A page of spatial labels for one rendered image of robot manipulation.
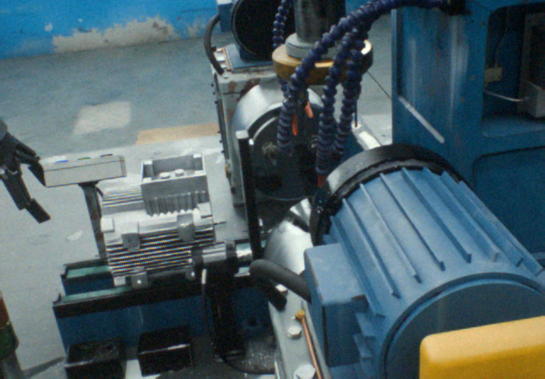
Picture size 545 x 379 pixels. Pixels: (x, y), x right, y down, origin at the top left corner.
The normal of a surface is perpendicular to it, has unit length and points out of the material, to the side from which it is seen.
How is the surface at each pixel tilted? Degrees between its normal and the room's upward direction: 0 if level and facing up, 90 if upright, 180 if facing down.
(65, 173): 64
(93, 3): 90
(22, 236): 0
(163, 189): 90
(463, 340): 0
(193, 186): 90
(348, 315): 90
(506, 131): 3
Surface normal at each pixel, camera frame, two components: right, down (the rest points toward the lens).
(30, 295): -0.09, -0.89
